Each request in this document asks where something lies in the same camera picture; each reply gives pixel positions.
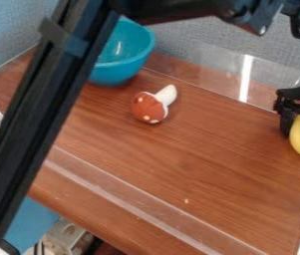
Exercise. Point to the red white toy mushroom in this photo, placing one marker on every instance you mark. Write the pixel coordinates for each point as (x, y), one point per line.
(149, 107)

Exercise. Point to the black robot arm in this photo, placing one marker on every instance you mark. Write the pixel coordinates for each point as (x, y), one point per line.
(74, 36)

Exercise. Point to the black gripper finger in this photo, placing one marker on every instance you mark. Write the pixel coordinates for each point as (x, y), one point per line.
(286, 119)

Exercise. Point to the blue plastic bowl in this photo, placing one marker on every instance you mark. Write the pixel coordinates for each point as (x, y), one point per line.
(125, 54)

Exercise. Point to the clear acrylic tray wall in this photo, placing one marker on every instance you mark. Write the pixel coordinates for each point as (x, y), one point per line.
(205, 184)

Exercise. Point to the grey power strip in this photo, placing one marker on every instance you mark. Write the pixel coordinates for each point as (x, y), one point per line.
(64, 239)

